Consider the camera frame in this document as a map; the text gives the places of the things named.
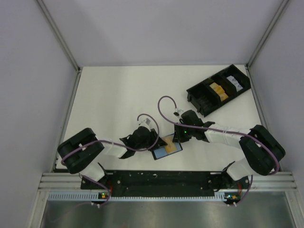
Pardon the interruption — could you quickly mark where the left aluminium frame post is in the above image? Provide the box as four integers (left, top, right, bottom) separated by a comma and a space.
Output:
35, 0, 81, 72

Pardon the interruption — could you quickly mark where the upper silver card in bin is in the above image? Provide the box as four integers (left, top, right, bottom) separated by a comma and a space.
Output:
227, 76, 238, 84

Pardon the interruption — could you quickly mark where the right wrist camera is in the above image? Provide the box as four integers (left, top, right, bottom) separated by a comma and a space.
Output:
173, 108, 184, 117

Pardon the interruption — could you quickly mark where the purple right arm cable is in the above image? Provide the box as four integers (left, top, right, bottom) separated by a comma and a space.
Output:
157, 95, 281, 205

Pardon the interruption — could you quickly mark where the black leather card holder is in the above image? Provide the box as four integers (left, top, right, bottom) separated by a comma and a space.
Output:
152, 134, 183, 160

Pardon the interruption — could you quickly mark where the front aluminium frame rail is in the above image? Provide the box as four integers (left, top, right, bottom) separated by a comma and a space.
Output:
38, 172, 297, 191

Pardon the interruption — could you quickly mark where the silver card in bin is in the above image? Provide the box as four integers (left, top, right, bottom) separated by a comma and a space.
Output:
233, 83, 243, 92
227, 76, 238, 84

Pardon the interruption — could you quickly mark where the white slotted cable duct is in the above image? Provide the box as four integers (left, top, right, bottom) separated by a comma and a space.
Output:
48, 191, 231, 202

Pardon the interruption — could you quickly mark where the lower silver card in bin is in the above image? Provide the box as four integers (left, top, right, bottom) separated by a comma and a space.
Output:
233, 83, 243, 92

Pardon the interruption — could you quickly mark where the stack of black cards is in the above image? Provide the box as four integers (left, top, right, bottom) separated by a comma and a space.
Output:
198, 95, 213, 110

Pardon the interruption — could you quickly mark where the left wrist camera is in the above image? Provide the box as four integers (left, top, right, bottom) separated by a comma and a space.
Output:
139, 118, 151, 131

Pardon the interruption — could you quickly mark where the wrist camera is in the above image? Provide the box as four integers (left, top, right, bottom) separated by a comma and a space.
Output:
139, 118, 151, 131
173, 108, 184, 117

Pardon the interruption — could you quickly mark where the black left storage bin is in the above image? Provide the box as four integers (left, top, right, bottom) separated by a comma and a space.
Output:
186, 82, 220, 117

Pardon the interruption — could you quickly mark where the aluminium corner frame post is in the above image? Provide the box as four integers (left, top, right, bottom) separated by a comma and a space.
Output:
246, 0, 291, 71

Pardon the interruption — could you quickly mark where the black storage bin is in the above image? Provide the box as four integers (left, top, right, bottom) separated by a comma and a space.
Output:
186, 82, 220, 117
221, 64, 251, 95

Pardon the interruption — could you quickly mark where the black right storage bin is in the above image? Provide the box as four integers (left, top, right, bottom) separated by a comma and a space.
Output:
221, 64, 251, 95

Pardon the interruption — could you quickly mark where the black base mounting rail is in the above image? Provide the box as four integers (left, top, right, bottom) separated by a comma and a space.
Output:
99, 170, 249, 197

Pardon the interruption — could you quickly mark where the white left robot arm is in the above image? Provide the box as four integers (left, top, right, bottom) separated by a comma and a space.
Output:
57, 126, 167, 181

